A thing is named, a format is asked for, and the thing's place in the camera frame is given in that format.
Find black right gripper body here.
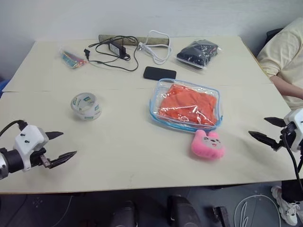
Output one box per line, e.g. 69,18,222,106
272,122,299,152

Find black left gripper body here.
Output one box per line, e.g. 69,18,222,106
29,147,52,169

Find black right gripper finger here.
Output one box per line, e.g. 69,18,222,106
263,116,288,128
248,130,277,146

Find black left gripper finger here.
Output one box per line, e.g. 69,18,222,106
48,150,78,169
46,131,64,141

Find clear bag of colourful sticks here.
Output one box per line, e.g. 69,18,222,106
59,47,90,70

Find orange cloth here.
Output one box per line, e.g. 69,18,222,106
159,85,219,126

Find clear pouch with orange cloth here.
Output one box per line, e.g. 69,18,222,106
149,78,225,132

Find clear zip bag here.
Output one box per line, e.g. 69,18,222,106
175,40,223,70

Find clear tape roll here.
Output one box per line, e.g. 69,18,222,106
70,92,103,122

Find pink plush toy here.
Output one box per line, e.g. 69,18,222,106
191,129,226,161

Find person in pale yellow shirt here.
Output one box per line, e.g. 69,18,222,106
256,17,303,111

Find blue crate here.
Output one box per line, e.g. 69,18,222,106
0,76,10,93

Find white sneaker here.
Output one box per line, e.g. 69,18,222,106
270,185,302,226

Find dark rounded shape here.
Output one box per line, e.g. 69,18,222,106
110,200,138,227
166,194,202,227

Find black chair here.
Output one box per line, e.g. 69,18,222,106
266,27,285,44

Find dark brown rectangular block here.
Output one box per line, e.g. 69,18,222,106
211,206,229,227

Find dark folded clothes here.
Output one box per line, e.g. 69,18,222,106
177,41,220,67

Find black smartphone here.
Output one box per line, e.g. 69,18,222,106
143,66,178,81

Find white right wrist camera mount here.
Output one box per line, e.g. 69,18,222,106
282,109,303,152

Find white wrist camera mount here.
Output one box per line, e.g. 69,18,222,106
282,109,303,152
12,125,50,172

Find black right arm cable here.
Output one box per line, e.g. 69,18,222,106
282,127,303,191

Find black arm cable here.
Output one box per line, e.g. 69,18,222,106
0,120,26,138
282,127,303,191

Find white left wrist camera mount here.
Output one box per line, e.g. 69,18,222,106
12,125,50,172

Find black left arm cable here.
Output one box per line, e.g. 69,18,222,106
0,120,26,138

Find white cable loop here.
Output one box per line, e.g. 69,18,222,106
233,194,283,227

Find black power adapter with cable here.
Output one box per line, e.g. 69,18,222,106
83,35,139,72

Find white charging cable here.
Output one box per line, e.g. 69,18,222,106
137,29,173,65

